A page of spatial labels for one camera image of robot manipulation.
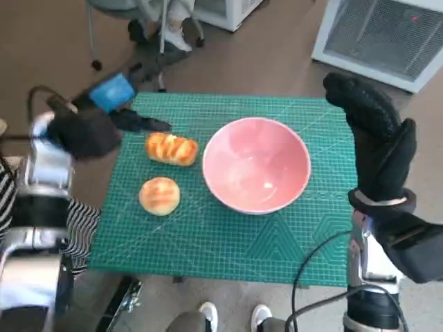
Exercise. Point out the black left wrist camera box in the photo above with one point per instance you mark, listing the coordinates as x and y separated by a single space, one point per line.
86 135

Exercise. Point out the green cutting mat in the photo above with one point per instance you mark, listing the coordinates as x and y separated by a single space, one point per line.
207 235

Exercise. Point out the round toy bread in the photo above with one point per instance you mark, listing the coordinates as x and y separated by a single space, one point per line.
159 195

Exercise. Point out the small white mesh cabinet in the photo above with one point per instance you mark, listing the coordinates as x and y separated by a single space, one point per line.
232 15

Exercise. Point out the black table bracket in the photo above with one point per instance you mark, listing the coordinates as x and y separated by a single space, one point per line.
177 280

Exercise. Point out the black metal stand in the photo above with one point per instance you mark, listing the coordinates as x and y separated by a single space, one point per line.
128 301

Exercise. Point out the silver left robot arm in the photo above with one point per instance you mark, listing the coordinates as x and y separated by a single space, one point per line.
48 166

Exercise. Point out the pink bowl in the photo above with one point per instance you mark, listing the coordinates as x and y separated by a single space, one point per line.
256 166

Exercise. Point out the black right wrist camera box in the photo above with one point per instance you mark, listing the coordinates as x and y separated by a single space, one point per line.
415 249

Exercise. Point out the person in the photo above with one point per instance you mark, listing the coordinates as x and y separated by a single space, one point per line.
174 31
207 313
83 224

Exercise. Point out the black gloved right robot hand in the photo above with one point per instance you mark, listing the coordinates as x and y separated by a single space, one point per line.
377 148

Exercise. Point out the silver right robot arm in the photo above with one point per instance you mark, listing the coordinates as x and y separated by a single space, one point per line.
377 263

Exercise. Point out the grey office chair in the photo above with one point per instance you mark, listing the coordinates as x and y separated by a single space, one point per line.
104 7

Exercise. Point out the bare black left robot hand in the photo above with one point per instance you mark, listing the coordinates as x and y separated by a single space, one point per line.
110 93

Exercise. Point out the long striped toy bread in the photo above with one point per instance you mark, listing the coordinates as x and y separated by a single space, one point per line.
171 148

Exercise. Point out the large white mesh cabinet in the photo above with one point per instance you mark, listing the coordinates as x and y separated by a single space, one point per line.
377 38

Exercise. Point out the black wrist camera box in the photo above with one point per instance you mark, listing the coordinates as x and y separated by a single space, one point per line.
415 249
86 135

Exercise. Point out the person's shoe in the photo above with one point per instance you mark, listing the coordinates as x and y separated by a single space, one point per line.
14 160
2 126

